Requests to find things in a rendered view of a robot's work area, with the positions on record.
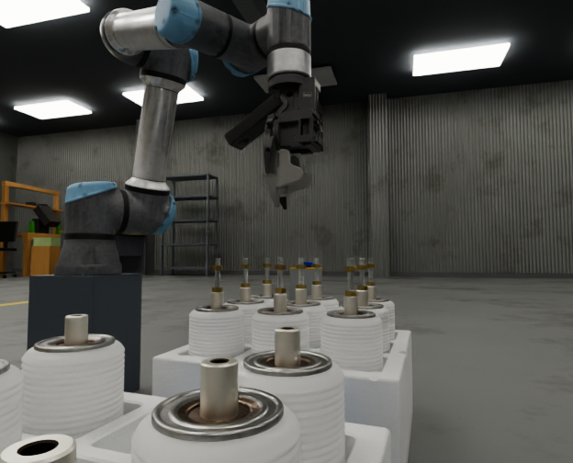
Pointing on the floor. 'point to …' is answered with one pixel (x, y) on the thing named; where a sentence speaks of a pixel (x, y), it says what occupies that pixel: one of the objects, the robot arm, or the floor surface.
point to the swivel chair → (6, 230)
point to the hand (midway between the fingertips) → (277, 200)
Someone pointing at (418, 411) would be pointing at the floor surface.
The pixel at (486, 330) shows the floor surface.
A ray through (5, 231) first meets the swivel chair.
